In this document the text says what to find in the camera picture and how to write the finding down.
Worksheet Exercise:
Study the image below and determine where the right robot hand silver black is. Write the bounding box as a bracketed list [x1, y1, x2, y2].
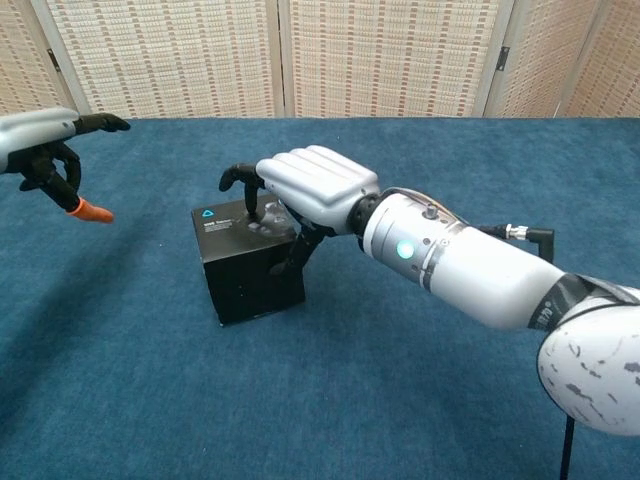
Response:
[218, 145, 381, 277]

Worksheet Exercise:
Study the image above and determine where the left robot hand orange thumb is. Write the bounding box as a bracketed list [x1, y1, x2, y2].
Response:
[0, 107, 132, 225]

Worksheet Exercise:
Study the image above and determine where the black cardboard box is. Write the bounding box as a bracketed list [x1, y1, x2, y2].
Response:
[191, 196, 307, 327]

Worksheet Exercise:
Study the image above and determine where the woven bamboo folding screen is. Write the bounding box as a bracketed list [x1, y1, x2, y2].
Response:
[0, 0, 640, 129]

